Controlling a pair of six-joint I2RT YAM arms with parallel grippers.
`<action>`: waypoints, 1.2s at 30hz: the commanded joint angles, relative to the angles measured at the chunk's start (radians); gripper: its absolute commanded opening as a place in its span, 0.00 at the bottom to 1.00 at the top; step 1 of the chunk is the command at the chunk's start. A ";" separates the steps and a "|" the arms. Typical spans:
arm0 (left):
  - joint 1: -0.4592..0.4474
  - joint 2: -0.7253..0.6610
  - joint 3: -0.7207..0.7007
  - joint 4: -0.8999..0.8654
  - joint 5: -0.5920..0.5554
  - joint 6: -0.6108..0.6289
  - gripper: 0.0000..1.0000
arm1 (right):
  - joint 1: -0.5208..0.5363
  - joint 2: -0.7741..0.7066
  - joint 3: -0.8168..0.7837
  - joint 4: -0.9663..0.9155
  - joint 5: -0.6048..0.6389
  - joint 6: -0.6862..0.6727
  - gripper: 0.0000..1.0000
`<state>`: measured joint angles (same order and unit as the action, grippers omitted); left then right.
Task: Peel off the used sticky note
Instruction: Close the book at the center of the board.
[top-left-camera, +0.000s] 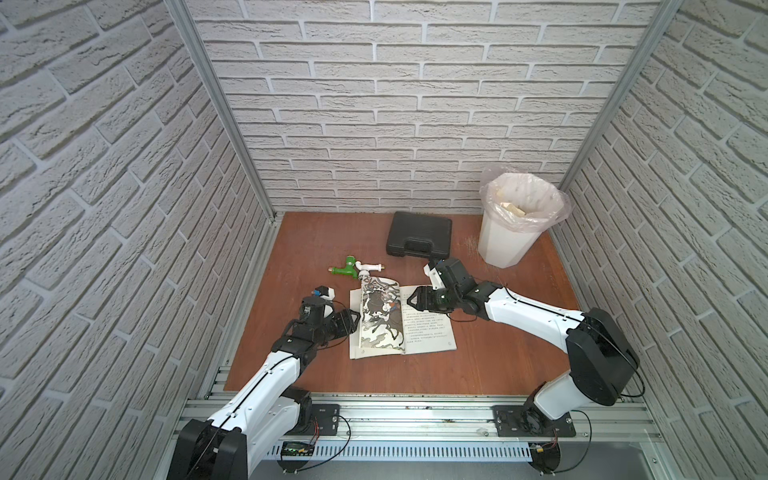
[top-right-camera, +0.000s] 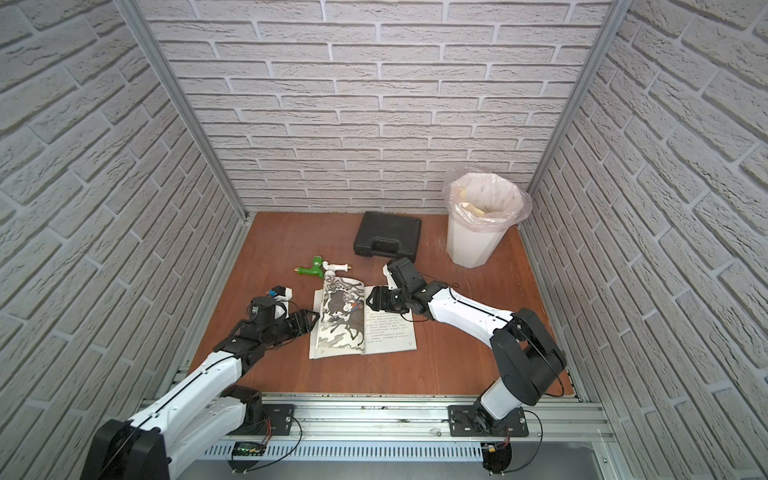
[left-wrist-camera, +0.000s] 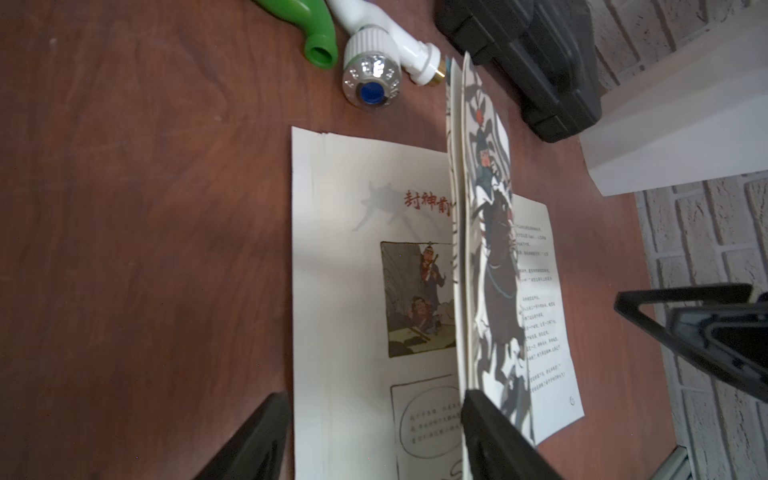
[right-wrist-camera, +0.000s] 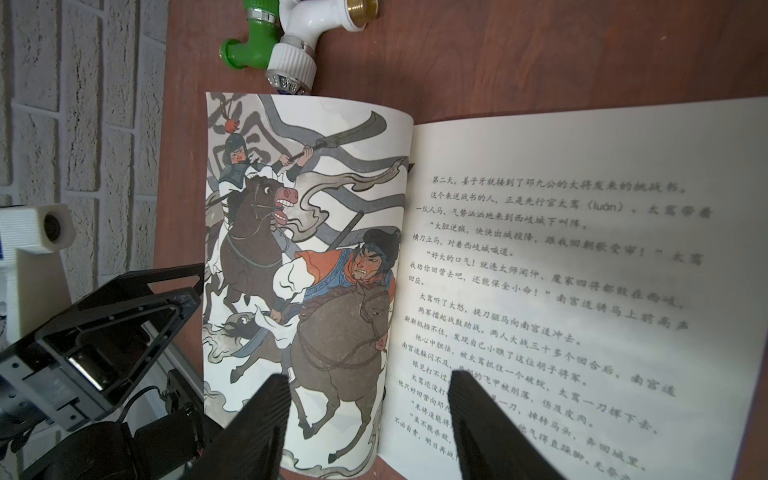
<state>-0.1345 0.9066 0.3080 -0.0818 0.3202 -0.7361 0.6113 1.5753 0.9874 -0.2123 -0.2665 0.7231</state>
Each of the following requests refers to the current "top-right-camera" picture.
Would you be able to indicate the green white toy faucet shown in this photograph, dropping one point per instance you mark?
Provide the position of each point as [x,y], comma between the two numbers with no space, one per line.
[322,268]

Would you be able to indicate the illustrated comic book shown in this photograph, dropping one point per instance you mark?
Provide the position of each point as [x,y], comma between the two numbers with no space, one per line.
[348,326]

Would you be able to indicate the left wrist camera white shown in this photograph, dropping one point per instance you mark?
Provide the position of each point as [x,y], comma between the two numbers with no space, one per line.
[281,293]

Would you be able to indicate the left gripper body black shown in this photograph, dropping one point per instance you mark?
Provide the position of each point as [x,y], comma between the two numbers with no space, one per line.
[297,323]

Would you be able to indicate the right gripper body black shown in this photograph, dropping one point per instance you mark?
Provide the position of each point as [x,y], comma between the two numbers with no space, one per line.
[407,298]

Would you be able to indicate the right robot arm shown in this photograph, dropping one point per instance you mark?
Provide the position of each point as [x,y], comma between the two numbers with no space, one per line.
[528,359]

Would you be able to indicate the black plastic tool case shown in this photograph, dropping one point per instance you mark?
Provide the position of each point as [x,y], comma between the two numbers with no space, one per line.
[388,235]

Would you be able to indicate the yellow sticky note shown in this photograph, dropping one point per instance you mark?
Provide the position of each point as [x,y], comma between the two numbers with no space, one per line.
[470,209]

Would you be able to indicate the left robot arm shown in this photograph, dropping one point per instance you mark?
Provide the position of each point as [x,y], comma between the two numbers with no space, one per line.
[164,439]

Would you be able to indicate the small green circuit board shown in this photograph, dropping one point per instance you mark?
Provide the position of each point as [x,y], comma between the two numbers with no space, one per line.
[248,449]

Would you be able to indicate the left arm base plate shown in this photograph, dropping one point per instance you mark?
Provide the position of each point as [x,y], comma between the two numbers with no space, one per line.
[261,420]

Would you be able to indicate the white trash bin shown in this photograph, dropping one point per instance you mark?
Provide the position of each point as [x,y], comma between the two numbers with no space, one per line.
[471,240]

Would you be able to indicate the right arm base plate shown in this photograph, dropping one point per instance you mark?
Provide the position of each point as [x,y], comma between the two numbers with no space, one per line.
[473,421]

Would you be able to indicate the aluminium frame rail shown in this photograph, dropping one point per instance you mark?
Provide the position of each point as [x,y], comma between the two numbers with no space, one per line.
[426,418]

